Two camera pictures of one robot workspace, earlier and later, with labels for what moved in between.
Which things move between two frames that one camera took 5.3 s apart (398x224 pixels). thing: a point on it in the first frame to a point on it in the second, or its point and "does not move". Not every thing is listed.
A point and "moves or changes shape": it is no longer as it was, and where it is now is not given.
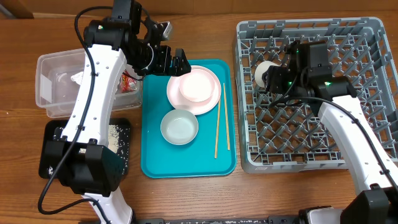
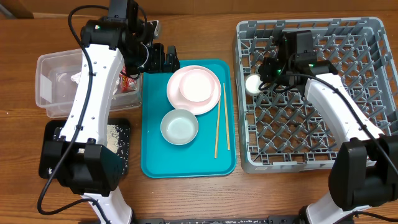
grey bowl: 180,127 does not move
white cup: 260,69 moves or changes shape
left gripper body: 150,59 does not move
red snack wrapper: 127,83 does not move
